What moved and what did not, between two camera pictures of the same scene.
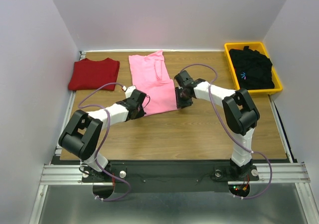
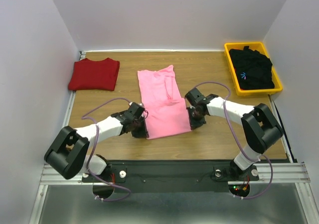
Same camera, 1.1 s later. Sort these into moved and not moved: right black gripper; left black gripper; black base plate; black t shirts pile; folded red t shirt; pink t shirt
Moved: pink t shirt; right black gripper; left black gripper
Not moved: black t shirts pile; black base plate; folded red t shirt
